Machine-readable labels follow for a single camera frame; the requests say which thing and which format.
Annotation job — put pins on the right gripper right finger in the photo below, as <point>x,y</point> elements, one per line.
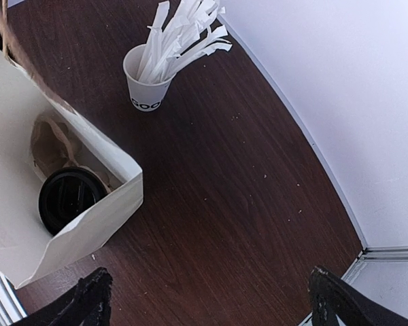
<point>334,301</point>

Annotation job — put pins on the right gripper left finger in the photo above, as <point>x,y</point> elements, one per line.
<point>87,303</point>

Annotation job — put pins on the black plastic cup lid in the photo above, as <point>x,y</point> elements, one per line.
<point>67,193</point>

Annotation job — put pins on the right aluminium frame post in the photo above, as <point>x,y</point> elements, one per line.
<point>379,254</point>

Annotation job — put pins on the brown paper bag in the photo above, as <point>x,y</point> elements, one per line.
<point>28,251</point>

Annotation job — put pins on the white straw holder cup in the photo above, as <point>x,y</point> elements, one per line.
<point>144,97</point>

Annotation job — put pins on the white wrapped straws bundle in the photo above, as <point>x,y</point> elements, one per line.
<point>174,43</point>

